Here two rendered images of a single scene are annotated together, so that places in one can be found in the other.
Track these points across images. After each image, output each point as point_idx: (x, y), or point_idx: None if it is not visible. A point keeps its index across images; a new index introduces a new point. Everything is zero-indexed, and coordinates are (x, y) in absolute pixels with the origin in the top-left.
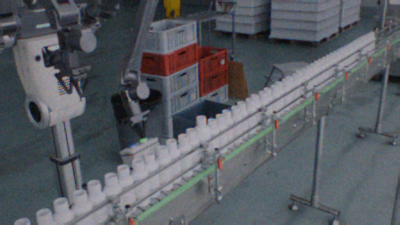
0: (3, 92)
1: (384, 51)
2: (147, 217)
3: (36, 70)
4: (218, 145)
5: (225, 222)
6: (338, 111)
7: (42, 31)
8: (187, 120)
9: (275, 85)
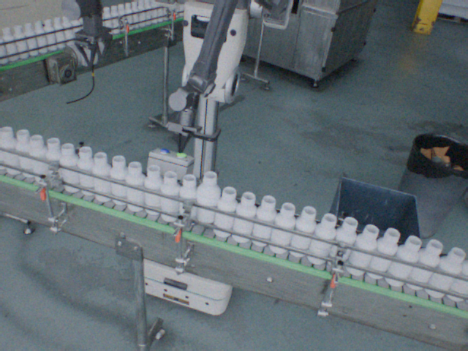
0: (417, 80)
1: None
2: (90, 209)
3: (183, 35)
4: (222, 224)
5: (367, 344)
6: None
7: (215, 0)
8: (337, 194)
9: (420, 241)
